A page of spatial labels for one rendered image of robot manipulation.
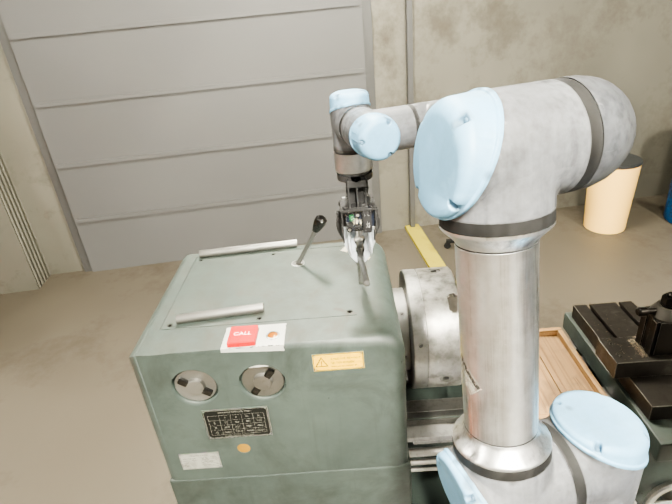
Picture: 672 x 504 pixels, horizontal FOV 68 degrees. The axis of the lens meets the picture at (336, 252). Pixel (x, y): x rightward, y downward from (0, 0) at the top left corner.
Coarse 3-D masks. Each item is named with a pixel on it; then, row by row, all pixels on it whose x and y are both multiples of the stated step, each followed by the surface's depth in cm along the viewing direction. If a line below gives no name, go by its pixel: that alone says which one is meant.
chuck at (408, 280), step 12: (408, 276) 127; (408, 288) 123; (420, 288) 123; (408, 300) 121; (420, 300) 121; (408, 312) 123; (420, 312) 119; (420, 324) 118; (420, 336) 118; (420, 348) 118; (420, 360) 119; (408, 372) 136; (420, 372) 121; (420, 384) 125
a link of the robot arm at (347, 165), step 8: (336, 160) 96; (344, 160) 95; (352, 160) 94; (360, 160) 94; (368, 160) 96; (336, 168) 97; (344, 168) 95; (352, 168) 95; (360, 168) 95; (368, 168) 96; (352, 176) 96
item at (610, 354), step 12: (600, 348) 131; (612, 348) 129; (624, 348) 128; (636, 348) 128; (600, 360) 132; (612, 360) 126; (624, 360) 124; (636, 360) 124; (648, 360) 124; (660, 360) 123; (612, 372) 126; (624, 372) 125; (636, 372) 125; (648, 372) 125; (660, 372) 125
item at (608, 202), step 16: (624, 160) 377; (640, 160) 374; (608, 176) 375; (624, 176) 371; (592, 192) 391; (608, 192) 380; (624, 192) 377; (592, 208) 395; (608, 208) 386; (624, 208) 385; (592, 224) 400; (608, 224) 392; (624, 224) 394
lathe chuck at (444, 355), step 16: (416, 272) 129; (448, 272) 127; (432, 288) 123; (448, 288) 122; (432, 304) 120; (432, 320) 118; (448, 320) 118; (432, 336) 118; (448, 336) 118; (432, 352) 118; (448, 352) 118; (432, 368) 120; (448, 368) 120; (432, 384) 125; (448, 384) 126
